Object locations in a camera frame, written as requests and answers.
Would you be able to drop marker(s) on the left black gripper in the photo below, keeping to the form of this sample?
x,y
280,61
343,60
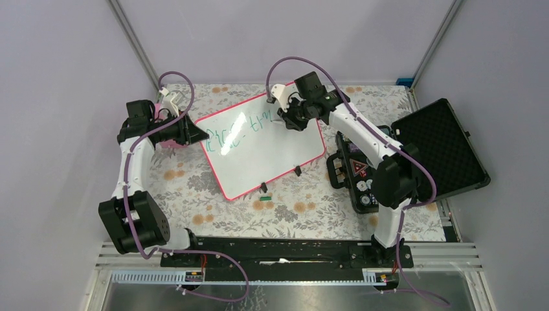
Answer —
x,y
188,132

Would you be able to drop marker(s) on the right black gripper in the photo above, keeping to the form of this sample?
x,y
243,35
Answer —
x,y
288,118

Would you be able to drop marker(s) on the pink framed whiteboard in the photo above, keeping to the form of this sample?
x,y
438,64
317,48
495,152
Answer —
x,y
246,149

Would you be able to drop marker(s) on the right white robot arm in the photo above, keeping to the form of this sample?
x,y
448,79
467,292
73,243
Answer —
x,y
396,173

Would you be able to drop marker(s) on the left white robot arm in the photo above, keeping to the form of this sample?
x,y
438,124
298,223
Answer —
x,y
131,217

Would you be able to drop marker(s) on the pink eraser block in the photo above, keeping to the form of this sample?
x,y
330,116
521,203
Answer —
x,y
165,144

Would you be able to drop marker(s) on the floral table mat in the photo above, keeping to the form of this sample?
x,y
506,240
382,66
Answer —
x,y
184,187

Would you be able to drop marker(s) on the blue clip at corner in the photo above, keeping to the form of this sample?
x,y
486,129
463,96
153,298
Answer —
x,y
406,82

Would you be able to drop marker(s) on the black poker chip case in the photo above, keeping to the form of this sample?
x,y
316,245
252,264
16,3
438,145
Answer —
x,y
445,151

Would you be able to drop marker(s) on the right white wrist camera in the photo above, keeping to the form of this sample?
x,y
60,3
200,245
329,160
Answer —
x,y
280,93

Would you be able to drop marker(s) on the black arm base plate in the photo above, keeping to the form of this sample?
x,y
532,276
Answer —
x,y
281,260

